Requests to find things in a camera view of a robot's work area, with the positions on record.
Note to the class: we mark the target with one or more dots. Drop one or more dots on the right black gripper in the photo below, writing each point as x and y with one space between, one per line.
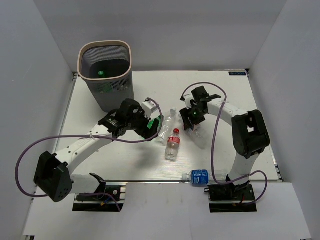
185 113

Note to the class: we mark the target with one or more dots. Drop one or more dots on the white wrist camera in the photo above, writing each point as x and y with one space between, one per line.
187 100
149 108

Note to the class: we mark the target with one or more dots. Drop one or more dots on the grey bin with beige rim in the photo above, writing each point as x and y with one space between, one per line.
114 57

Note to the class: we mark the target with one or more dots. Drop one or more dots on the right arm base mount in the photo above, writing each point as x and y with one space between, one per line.
223 199

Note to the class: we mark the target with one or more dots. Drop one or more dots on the clear bottle with white cap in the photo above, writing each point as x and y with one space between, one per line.
169 120

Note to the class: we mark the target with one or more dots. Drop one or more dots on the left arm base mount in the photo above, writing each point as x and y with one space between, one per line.
113 202

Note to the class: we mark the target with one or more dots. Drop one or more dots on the clear bottle blue white label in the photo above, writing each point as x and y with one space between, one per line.
199 136

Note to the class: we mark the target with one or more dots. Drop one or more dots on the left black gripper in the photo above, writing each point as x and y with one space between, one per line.
145 132

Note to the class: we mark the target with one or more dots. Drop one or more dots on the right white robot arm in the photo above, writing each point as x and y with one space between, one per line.
250 136

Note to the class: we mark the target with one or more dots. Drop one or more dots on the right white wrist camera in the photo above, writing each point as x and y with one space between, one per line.
187 100

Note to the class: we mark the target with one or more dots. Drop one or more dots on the clear bottle red label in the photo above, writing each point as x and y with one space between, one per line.
173 144

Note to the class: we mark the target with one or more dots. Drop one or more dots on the blue table corner label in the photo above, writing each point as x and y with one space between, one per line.
237 73

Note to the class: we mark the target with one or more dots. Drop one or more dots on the green bottle with green cap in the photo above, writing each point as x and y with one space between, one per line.
151 122

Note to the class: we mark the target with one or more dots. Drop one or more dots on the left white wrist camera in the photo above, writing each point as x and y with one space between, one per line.
149 108

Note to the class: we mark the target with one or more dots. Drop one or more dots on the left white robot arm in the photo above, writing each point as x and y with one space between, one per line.
55 171

